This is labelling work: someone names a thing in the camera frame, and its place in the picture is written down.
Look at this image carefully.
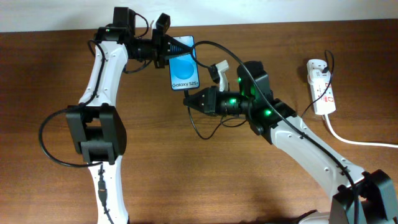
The white power strip cord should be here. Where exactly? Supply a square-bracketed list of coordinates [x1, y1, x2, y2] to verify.
[324, 114, 398, 149]

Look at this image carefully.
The white USB charger plug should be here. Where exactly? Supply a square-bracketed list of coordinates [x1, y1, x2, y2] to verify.
[312, 69, 331, 83]

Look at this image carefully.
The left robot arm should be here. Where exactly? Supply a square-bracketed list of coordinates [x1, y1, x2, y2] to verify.
[66, 7, 190, 223]

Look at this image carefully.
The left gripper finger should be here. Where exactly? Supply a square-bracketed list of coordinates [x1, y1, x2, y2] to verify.
[167, 35, 192, 52]
[165, 50, 190, 60]

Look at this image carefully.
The blue Galaxy smartphone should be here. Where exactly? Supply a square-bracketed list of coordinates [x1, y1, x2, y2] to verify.
[169, 53, 200, 91]

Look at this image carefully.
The white power strip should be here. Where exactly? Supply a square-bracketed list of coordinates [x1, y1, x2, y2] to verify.
[307, 59, 336, 116]

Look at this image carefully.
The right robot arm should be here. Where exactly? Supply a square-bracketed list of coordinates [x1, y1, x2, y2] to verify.
[183, 61, 397, 223]

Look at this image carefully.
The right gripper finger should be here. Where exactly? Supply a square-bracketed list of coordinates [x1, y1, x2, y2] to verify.
[183, 89, 206, 104]
[183, 101, 205, 113]

